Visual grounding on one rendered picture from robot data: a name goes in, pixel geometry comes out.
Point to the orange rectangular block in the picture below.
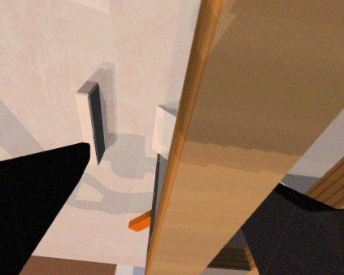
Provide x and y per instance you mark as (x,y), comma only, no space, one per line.
(141,222)

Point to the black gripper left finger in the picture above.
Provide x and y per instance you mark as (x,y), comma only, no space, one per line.
(33,189)

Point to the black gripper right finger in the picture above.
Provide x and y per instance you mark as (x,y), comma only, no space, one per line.
(290,233)

